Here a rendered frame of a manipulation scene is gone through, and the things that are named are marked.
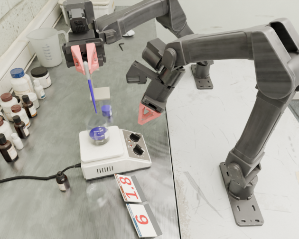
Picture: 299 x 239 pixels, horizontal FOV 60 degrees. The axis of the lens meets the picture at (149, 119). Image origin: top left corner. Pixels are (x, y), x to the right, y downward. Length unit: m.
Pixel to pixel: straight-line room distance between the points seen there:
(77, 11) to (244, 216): 0.65
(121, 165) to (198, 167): 0.24
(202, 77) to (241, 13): 1.15
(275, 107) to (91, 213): 0.51
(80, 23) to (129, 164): 0.40
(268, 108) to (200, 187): 0.33
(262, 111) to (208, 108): 0.48
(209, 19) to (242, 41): 1.68
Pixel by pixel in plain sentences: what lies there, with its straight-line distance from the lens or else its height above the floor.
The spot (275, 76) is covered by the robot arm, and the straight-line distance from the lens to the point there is 0.49.
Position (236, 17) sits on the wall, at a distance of 2.25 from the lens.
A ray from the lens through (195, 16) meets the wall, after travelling 2.16.
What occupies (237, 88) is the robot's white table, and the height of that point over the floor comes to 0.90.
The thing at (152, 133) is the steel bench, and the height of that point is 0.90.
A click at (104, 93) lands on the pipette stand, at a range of 1.08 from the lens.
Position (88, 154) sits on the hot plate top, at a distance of 0.74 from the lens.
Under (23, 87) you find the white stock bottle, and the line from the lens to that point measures 1.09.
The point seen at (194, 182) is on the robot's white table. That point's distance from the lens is 0.78.
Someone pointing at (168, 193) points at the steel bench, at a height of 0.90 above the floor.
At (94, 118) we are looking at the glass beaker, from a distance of 0.75.
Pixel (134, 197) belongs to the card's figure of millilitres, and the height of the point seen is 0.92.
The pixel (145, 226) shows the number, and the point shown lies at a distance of 0.68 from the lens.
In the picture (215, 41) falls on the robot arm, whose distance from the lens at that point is 0.56.
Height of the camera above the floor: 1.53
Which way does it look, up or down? 42 degrees down
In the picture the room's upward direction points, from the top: straight up
